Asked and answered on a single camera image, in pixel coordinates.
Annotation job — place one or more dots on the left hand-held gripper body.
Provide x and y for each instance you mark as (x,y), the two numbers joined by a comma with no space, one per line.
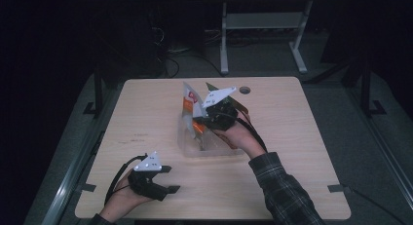
(144,182)

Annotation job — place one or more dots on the green red snack packet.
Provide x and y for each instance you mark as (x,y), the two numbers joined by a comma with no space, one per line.
(240,105)

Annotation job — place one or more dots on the grey table grommet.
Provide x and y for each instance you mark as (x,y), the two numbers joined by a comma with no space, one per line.
(245,90)

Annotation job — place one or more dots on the person's left hand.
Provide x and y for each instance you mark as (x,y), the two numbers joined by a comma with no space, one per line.
(123,200)

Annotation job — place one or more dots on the aluminium rail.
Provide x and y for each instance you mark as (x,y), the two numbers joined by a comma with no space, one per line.
(389,160)
(69,182)

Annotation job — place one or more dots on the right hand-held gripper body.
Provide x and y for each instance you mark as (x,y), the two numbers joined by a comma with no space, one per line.
(222,116)

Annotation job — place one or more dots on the white metal stand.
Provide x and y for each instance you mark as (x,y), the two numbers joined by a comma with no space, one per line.
(224,40)

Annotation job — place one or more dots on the black metal stand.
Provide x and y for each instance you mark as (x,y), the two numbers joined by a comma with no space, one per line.
(98,95)
(366,92)

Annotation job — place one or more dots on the clear plastic container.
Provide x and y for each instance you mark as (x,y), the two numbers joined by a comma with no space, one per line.
(214,148)

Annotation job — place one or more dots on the black table bracket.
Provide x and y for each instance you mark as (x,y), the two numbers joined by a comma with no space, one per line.
(337,188)
(87,187)

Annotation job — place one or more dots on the person's right hand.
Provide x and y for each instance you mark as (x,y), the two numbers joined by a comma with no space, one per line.
(242,137)

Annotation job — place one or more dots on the white orange snack packet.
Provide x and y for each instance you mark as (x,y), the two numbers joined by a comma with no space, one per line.
(191,103)

